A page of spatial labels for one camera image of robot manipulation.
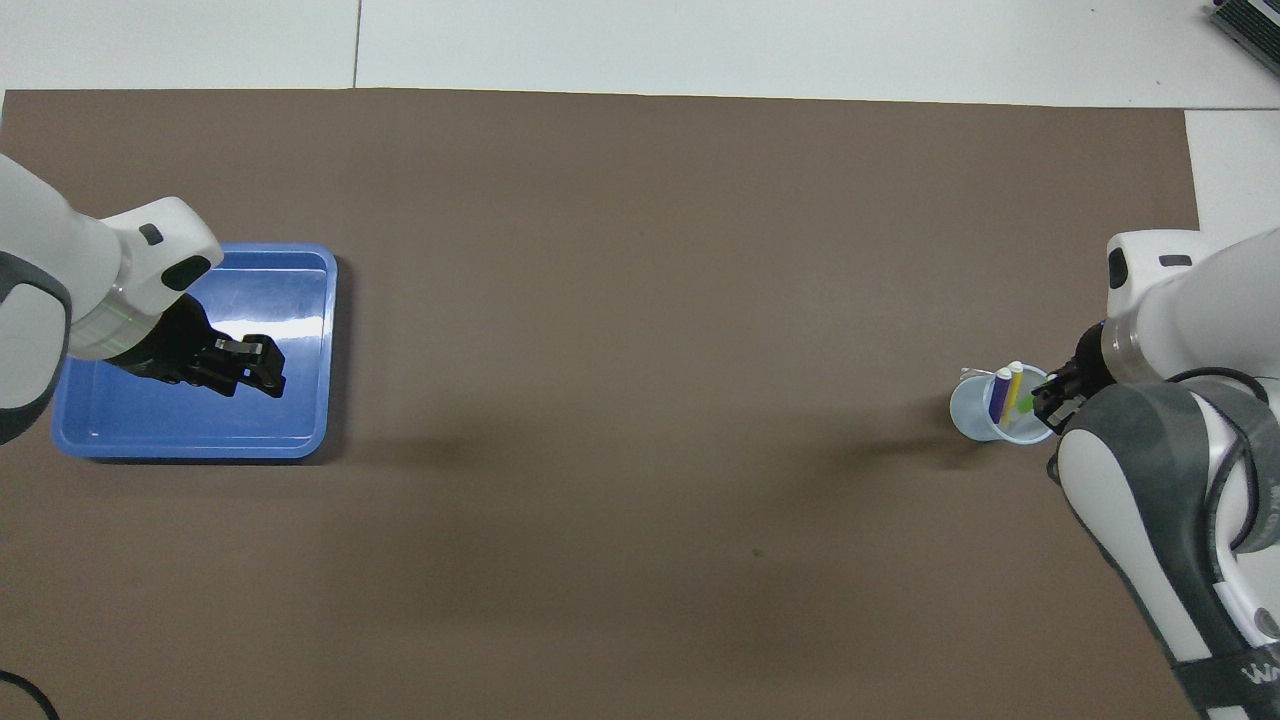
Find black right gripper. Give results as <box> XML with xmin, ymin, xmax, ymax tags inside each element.
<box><xmin>1035</xmin><ymin>322</ymin><xmax>1111</xmax><ymax>431</ymax></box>

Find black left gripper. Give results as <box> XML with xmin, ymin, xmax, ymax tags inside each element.
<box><xmin>105</xmin><ymin>297</ymin><xmax>288</xmax><ymax>399</ymax></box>

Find blue plastic tray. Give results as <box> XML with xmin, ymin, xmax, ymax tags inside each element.
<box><xmin>51</xmin><ymin>243</ymin><xmax>338</xmax><ymax>461</ymax></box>

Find translucent plastic cup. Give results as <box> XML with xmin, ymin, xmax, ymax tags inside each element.
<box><xmin>949</xmin><ymin>364</ymin><xmax>1063</xmax><ymax>445</ymax></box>

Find brown table mat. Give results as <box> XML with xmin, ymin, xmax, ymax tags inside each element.
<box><xmin>0</xmin><ymin>88</ymin><xmax>1259</xmax><ymax>720</ymax></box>

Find grey ribbed device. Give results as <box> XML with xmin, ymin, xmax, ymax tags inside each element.
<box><xmin>1208</xmin><ymin>0</ymin><xmax>1280</xmax><ymax>79</ymax></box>

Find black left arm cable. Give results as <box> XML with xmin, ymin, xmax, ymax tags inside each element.
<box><xmin>0</xmin><ymin>668</ymin><xmax>61</xmax><ymax>720</ymax></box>

